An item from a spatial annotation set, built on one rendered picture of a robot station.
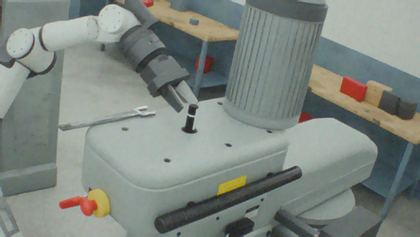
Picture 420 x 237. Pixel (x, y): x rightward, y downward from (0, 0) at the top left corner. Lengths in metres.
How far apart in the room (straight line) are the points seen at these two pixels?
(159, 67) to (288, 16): 0.31
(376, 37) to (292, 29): 4.39
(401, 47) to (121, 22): 4.48
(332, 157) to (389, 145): 4.06
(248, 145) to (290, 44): 0.25
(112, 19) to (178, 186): 0.41
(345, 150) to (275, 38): 0.58
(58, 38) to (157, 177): 0.47
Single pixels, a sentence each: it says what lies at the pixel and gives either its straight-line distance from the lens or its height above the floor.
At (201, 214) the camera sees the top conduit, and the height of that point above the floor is 1.79.
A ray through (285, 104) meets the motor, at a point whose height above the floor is 1.96.
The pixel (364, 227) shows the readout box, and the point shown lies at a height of 1.72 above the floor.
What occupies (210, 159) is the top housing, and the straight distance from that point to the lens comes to 1.05.
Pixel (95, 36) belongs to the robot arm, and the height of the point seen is 2.02.
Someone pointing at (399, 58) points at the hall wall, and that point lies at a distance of 5.43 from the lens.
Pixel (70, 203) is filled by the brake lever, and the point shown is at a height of 1.71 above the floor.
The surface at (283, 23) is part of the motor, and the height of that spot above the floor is 2.15.
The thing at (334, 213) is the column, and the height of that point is 1.56.
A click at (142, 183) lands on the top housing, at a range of 0.97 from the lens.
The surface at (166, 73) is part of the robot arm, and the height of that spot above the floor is 2.01.
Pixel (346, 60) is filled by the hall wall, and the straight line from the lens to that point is 5.71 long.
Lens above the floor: 2.38
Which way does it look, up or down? 24 degrees down
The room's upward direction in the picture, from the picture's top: 12 degrees clockwise
